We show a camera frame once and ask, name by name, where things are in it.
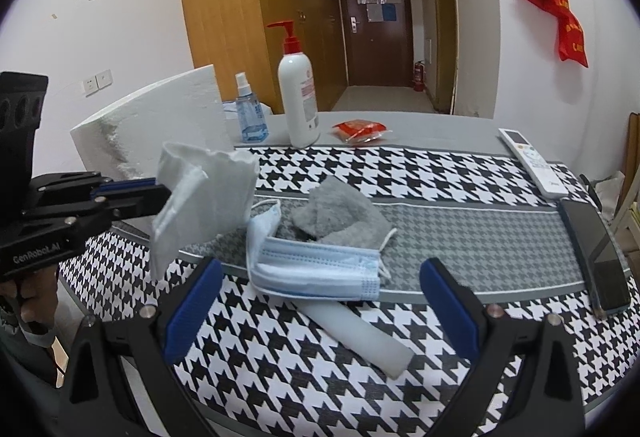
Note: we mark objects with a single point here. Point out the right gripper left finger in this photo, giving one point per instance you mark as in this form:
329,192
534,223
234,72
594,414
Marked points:
96,398

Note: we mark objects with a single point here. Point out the dark brown entrance door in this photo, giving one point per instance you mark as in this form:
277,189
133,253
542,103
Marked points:
378,42

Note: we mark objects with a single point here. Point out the houndstooth table runner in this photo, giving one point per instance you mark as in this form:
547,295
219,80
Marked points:
258,364

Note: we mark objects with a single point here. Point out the grey folded cloth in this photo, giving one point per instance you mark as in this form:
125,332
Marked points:
336,214

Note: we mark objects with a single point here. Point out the blue surgical face mask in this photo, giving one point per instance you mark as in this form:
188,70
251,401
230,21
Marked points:
304,270

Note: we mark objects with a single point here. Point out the white cloth towel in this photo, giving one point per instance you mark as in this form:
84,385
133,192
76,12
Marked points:
211,193

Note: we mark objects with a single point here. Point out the white styrofoam box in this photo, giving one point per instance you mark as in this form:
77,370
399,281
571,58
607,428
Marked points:
124,140

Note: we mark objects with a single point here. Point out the person's left hand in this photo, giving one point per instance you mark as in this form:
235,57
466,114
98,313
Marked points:
40,297

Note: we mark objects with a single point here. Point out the red fire extinguisher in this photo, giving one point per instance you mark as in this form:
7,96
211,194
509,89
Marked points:
418,83

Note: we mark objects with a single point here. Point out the red snack packet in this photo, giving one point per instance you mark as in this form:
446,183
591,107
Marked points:
359,132

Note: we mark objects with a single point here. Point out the white wall socket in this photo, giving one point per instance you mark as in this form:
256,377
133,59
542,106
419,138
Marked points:
97,82

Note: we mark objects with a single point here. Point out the white remote control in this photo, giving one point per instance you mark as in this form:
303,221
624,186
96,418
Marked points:
548,183

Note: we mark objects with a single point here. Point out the blue spray bottle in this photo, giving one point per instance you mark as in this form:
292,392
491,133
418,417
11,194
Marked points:
253,126

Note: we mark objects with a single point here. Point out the black smartphone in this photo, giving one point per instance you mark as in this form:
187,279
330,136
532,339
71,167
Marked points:
599,263

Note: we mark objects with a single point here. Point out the white pump bottle red top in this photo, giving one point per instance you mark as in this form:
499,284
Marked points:
298,94

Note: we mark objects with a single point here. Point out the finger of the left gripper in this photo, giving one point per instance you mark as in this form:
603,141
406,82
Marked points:
135,204
111,187

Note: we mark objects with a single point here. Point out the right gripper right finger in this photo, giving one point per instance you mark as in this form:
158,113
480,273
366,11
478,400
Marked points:
546,399

